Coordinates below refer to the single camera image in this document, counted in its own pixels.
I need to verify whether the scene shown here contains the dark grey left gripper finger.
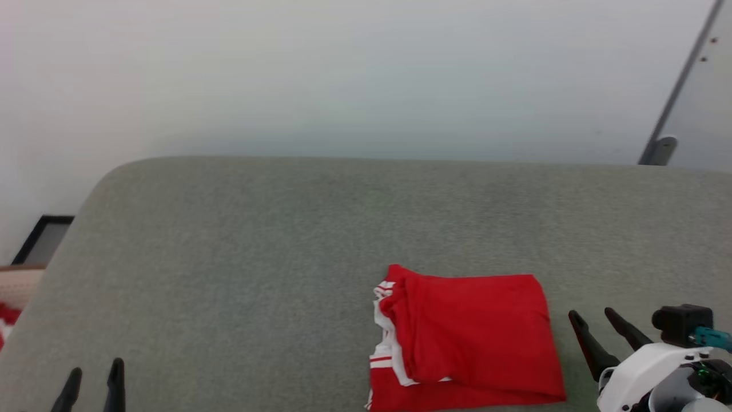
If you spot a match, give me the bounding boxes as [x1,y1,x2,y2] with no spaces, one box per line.
[103,358,126,412]
[50,367,83,412]

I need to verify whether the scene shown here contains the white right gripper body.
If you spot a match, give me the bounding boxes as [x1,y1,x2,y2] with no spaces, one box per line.
[596,342,732,412]

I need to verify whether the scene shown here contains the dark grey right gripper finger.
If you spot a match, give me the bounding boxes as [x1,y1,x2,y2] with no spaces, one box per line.
[604,307,654,352]
[568,310,622,383]

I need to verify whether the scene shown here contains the red and white garment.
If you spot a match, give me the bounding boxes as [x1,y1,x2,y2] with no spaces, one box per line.
[365,263,568,412]

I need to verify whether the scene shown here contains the red and white basket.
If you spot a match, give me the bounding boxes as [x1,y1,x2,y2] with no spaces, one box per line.
[0,264,47,351]

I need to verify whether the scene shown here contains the black framed panel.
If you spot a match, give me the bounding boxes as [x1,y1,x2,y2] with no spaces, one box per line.
[11,215,75,266]

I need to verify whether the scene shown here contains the grey fabric sofa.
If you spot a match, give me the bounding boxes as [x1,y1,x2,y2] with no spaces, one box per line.
[0,156,732,412]

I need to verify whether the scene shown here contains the teal-plug right arm cable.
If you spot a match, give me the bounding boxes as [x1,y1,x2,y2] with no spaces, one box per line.
[689,327,732,354]

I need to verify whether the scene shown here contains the grey metal bracket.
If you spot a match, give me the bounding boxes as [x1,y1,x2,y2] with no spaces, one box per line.
[645,136,679,167]

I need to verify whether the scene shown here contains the grey metal frame strip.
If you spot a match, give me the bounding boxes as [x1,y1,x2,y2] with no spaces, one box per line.
[637,0,725,167]

